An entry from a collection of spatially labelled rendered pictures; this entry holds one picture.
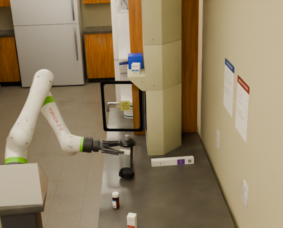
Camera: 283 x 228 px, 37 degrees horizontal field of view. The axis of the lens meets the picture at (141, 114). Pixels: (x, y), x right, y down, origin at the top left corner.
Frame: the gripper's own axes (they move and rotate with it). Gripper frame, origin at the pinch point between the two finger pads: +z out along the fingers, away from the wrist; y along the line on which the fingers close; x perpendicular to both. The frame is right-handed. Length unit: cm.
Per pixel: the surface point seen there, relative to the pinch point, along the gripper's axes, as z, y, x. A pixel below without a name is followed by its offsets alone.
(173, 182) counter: 30.5, -9.5, 15.1
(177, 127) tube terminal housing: 37, 39, -2
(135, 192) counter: 7.6, -19.2, 18.8
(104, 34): -31, 530, 28
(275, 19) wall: 42, -82, -95
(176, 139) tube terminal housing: 37, 38, 7
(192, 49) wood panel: 43, 65, -52
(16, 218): -59, -23, 40
